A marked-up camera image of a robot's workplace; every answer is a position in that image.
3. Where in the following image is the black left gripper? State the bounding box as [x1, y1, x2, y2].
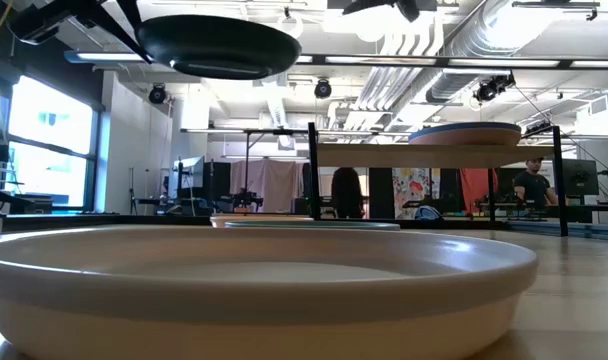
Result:
[6, 0, 154, 65]

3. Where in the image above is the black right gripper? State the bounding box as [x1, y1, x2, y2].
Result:
[341, 0, 438, 24]

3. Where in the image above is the dark green plate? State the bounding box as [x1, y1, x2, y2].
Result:
[135, 13, 303, 81]

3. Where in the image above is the pink plate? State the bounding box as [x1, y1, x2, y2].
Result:
[408, 128, 523, 147]

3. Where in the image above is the peach plate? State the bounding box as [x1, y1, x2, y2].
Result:
[209, 214, 315, 229]

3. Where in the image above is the off-white plate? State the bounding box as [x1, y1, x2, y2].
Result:
[0, 224, 539, 360]

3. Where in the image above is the overhead light bar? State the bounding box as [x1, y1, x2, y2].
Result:
[63, 49, 608, 71]

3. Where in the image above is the round black ceiling spotlight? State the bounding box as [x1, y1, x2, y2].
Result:
[148, 83, 168, 106]
[313, 78, 333, 100]

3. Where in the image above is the large window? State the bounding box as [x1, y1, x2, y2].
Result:
[0, 74, 100, 214]

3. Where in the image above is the computer monitor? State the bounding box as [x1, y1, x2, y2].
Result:
[561, 158, 601, 197]
[172, 155, 206, 201]

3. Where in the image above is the person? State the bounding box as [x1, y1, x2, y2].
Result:
[330, 167, 365, 220]
[512, 157, 560, 209]

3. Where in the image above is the floral fabric panel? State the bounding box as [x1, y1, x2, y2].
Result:
[392, 167, 431, 220]

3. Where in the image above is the pale pink curtain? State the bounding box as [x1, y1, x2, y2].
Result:
[230, 158, 305, 215]

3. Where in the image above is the red cloth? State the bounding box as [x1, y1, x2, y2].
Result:
[458, 168, 500, 215]

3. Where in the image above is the silver ventilation duct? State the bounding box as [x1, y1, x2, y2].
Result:
[423, 0, 553, 105]

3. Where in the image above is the black ceiling camera cluster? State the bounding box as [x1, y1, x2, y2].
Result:
[472, 72, 517, 105]

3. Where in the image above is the wooden shelf with black frame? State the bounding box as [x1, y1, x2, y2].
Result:
[307, 121, 570, 238]

